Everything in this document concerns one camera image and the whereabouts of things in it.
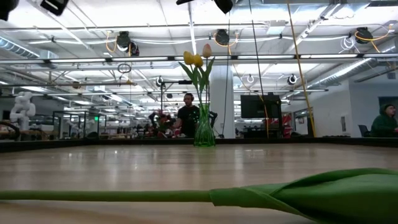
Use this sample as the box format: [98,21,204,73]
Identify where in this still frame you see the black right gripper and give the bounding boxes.
[175,0,234,15]

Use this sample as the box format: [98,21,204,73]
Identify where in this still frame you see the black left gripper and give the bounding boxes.
[39,0,70,17]

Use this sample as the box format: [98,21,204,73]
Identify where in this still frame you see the yellow artificial tulip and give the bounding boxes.
[193,53,209,108]
[178,50,206,108]

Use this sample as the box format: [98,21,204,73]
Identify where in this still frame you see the cream artificial tulip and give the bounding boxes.
[0,167,398,224]

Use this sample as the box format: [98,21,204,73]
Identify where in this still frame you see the green glass vase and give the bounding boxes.
[193,104,216,147]

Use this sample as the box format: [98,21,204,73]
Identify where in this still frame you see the white building pillar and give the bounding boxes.
[209,63,236,139]

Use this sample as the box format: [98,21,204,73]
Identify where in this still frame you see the person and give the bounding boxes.
[175,92,201,139]
[369,103,398,138]

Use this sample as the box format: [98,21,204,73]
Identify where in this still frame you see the red tool cabinet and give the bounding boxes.
[281,112,294,138]

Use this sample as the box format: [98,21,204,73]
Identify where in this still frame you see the silver ventilation duct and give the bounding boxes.
[306,37,398,91]
[0,35,60,60]

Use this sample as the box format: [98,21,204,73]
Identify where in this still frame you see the long horizontal ceiling rail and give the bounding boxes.
[0,53,398,65]

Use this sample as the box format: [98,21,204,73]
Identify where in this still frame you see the black camera gantry stand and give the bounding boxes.
[159,80,210,139]

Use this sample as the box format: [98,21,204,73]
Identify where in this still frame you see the long black cable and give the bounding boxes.
[248,0,265,96]

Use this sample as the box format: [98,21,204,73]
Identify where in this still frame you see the hanging black cable ring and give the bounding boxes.
[117,63,132,75]

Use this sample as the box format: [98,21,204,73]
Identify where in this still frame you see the black framed glass enclosure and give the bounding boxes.
[52,110,107,140]

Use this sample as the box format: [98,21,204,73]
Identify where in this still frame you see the black wall monitor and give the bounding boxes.
[240,94,283,119]

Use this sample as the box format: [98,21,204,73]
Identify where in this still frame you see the long yellow cable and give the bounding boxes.
[285,0,317,138]

